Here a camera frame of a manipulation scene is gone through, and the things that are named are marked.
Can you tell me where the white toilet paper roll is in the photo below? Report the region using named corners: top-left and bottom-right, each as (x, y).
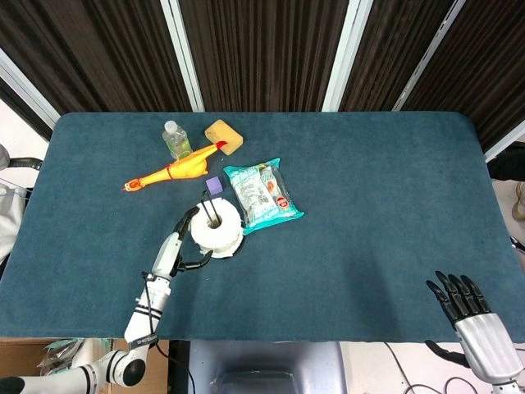
top-left (189, 198), bottom-right (244, 260)

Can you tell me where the white floor cable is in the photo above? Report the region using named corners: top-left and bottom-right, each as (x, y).
top-left (383, 341), bottom-right (477, 394)

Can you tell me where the teal snack package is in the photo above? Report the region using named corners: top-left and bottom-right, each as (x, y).
top-left (222, 158), bottom-right (305, 236)

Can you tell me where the clear plastic bottle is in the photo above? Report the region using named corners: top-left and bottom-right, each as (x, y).
top-left (162, 120), bottom-right (193, 161)

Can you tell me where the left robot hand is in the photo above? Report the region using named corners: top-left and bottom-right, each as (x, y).
top-left (151, 206), bottom-right (214, 282)

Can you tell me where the yellow rubber chicken toy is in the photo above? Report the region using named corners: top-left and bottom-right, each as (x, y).
top-left (121, 140), bottom-right (227, 193)

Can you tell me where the cardboard box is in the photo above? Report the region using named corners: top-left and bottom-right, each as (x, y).
top-left (0, 337), bottom-right (170, 394)

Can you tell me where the black chair armrest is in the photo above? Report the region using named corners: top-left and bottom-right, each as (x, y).
top-left (6, 157), bottom-right (43, 171)

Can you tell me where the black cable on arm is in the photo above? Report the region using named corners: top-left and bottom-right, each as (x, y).
top-left (140, 270), bottom-right (196, 394)

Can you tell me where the yellow sponge block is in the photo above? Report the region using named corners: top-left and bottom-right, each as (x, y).
top-left (204, 119), bottom-right (244, 156)

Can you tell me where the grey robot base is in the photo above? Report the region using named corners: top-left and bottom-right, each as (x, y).
top-left (188, 340), bottom-right (348, 394)

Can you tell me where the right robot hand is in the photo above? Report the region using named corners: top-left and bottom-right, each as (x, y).
top-left (425, 270), bottom-right (524, 387)

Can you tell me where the black wire roll holder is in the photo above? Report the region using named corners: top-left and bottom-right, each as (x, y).
top-left (200, 190), bottom-right (246, 254)

